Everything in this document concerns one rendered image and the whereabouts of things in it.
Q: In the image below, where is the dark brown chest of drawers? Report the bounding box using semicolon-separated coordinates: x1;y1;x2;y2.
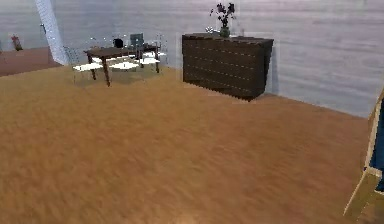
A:
181;32;275;102

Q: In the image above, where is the white seat clear chair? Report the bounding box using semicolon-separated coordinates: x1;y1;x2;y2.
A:
143;33;169;64
138;53;162;66
63;45;104;84
108;56;141;72

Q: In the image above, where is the grey-green box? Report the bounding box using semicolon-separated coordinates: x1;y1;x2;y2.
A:
129;32;145;48

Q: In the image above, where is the dark plant in green vase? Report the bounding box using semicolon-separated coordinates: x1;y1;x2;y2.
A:
209;2;237;39

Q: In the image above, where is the dark brown dining table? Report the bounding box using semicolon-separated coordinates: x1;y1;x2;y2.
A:
83;43;161;88

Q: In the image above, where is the pale wood framed blue bed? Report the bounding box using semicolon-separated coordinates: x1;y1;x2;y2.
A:
343;87;384;224

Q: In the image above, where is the red flower plant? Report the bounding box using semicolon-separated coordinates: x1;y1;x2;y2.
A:
10;34;24;52

